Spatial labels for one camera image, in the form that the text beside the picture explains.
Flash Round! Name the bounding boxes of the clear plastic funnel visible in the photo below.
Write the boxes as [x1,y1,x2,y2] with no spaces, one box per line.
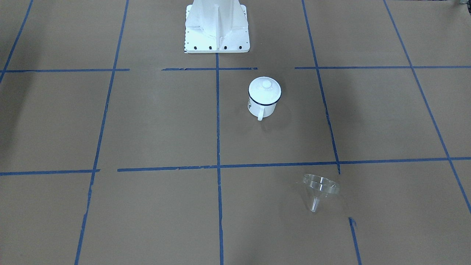
[302,173,340,213]

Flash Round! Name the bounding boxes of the white enamel mug blue rim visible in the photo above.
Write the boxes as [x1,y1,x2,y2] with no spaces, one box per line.
[247,96,277,121]

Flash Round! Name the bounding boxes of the white mug lid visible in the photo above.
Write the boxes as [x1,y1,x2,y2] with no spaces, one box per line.
[248,77,281,106]

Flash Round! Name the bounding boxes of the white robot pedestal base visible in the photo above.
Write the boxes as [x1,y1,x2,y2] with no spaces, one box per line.
[184,0,251,53]

